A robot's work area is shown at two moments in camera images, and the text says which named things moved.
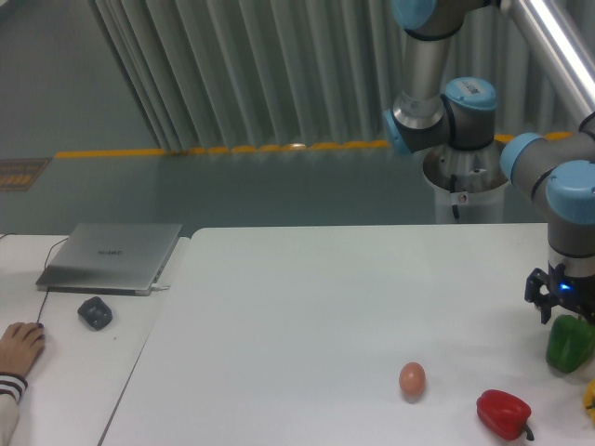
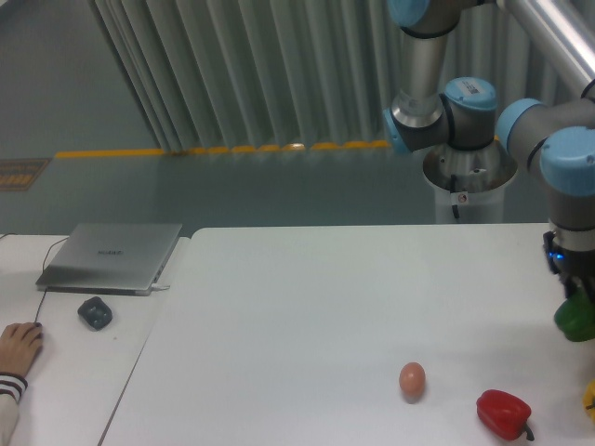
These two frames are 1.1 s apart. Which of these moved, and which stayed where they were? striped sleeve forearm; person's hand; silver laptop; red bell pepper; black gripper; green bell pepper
Moved: green bell pepper; black gripper
Stayed: red bell pepper; person's hand; striped sleeve forearm; silver laptop
